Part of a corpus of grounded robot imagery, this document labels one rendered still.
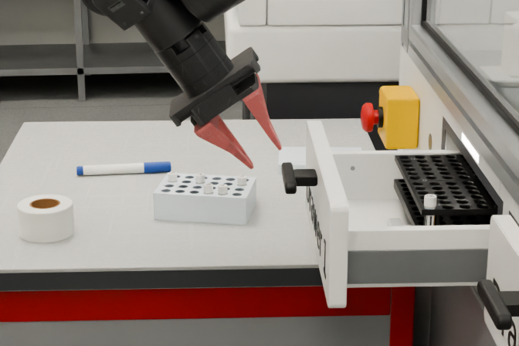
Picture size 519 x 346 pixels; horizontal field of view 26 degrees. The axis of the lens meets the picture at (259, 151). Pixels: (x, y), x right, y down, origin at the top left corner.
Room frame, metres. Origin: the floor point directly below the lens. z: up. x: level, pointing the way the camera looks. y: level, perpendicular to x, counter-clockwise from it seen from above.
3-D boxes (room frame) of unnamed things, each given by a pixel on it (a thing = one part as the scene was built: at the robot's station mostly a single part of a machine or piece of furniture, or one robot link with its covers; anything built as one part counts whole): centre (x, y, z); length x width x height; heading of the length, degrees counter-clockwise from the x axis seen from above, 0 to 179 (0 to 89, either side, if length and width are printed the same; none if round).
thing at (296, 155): (1.61, -0.09, 0.77); 0.13 x 0.09 x 0.02; 89
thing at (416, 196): (1.14, -0.17, 0.90); 0.18 x 0.02 x 0.01; 2
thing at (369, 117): (1.47, -0.15, 0.88); 0.04 x 0.03 x 0.04; 2
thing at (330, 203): (1.14, -0.07, 0.87); 0.29 x 0.02 x 0.11; 2
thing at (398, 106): (1.47, -0.19, 0.88); 0.07 x 0.05 x 0.07; 2
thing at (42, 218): (1.34, 0.27, 0.78); 0.07 x 0.07 x 0.04
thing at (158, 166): (1.57, 0.20, 0.77); 0.14 x 0.02 x 0.02; 98
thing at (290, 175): (1.14, -0.04, 0.91); 0.07 x 0.04 x 0.01; 2
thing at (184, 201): (1.41, 0.07, 0.78); 0.12 x 0.08 x 0.04; 81
